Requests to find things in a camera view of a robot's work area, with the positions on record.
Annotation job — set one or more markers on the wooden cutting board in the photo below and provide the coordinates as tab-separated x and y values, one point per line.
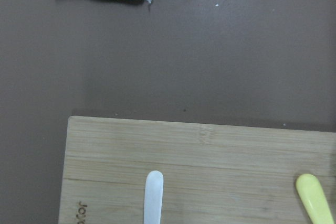
212	173

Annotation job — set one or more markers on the white ceramic spoon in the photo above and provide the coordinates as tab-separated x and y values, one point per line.
153	196

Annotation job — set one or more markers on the yellow plastic knife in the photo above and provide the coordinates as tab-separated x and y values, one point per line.
313	199

